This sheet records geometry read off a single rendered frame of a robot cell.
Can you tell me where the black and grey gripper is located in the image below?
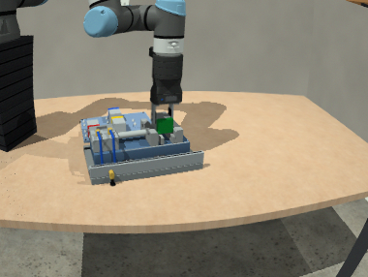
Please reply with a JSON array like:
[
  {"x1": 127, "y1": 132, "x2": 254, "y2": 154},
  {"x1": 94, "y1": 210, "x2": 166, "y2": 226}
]
[{"x1": 149, "y1": 38, "x2": 184, "y2": 124}]

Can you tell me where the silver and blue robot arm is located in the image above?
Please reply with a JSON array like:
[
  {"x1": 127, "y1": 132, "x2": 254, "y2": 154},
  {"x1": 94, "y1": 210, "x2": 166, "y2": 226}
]
[{"x1": 0, "y1": 0, "x2": 186, "y2": 43}]

